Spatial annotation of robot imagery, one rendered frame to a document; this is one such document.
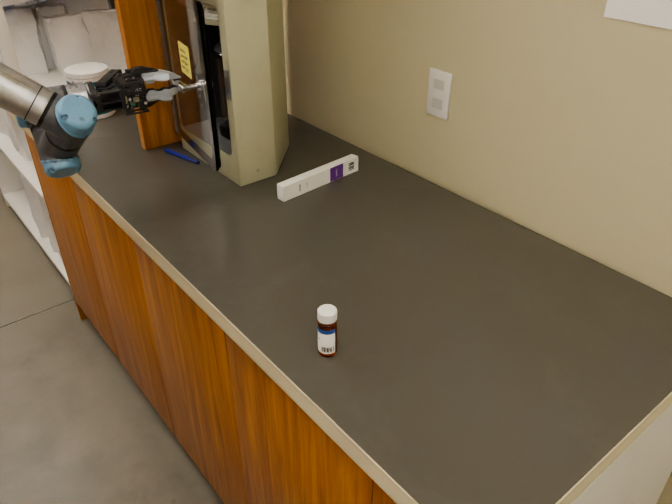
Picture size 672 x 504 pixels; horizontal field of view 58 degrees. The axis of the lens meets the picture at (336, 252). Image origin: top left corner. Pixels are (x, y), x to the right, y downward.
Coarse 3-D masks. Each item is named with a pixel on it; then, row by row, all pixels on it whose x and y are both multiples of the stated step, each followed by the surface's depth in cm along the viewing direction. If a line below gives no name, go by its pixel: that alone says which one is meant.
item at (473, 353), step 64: (128, 128) 188; (128, 192) 153; (192, 192) 153; (256, 192) 153; (320, 192) 153; (384, 192) 153; (448, 192) 153; (192, 256) 128; (256, 256) 128; (320, 256) 128; (384, 256) 128; (448, 256) 128; (512, 256) 128; (576, 256) 128; (256, 320) 111; (384, 320) 111; (448, 320) 111; (512, 320) 111; (576, 320) 111; (640, 320) 111; (320, 384) 97; (384, 384) 97; (448, 384) 97; (512, 384) 97; (576, 384) 97; (640, 384) 97; (384, 448) 87; (448, 448) 87; (512, 448) 87; (576, 448) 87
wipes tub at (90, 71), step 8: (80, 64) 194; (88, 64) 194; (96, 64) 194; (104, 64) 194; (64, 72) 189; (72, 72) 187; (80, 72) 187; (88, 72) 187; (96, 72) 188; (104, 72) 190; (72, 80) 187; (80, 80) 187; (88, 80) 187; (96, 80) 188; (104, 112) 194; (112, 112) 197
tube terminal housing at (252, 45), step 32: (224, 0) 131; (256, 0) 135; (224, 32) 135; (256, 32) 139; (224, 64) 140; (256, 64) 143; (256, 96) 146; (256, 128) 150; (224, 160) 157; (256, 160) 155
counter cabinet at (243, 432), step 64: (64, 192) 195; (64, 256) 235; (128, 256) 161; (128, 320) 187; (192, 320) 137; (192, 384) 155; (256, 384) 119; (192, 448) 180; (256, 448) 133; (320, 448) 105; (640, 448) 98
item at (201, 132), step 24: (168, 0) 145; (192, 0) 130; (168, 24) 150; (192, 24) 135; (168, 48) 156; (192, 48) 139; (192, 72) 144; (192, 96) 150; (192, 120) 156; (192, 144) 162; (216, 144) 146; (216, 168) 149
